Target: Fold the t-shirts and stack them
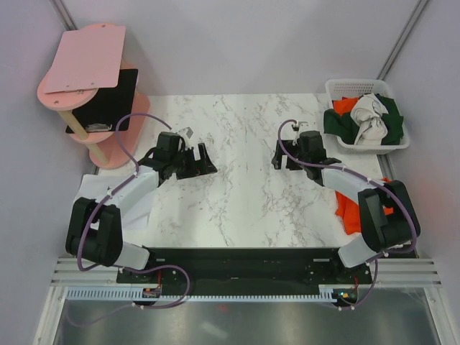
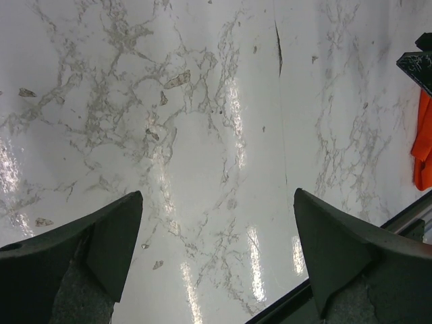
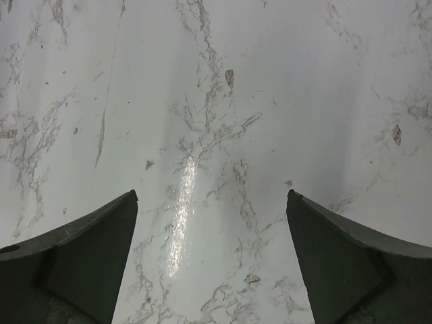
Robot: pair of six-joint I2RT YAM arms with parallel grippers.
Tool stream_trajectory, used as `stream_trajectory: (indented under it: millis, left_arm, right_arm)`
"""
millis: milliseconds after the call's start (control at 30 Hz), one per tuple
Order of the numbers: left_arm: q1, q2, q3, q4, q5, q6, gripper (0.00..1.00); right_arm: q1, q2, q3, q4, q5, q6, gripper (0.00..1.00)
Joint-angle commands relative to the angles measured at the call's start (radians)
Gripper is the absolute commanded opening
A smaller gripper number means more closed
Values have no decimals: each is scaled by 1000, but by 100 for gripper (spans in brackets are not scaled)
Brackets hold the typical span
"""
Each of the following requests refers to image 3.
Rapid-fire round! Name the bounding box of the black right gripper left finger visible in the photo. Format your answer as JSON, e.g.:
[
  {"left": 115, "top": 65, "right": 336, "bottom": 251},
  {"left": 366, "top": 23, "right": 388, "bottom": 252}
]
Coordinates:
[{"left": 1, "top": 190, "right": 138, "bottom": 323}]

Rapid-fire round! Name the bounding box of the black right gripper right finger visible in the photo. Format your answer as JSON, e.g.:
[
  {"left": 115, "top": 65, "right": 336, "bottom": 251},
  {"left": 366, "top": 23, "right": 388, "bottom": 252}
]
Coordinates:
[{"left": 286, "top": 190, "right": 431, "bottom": 323}]

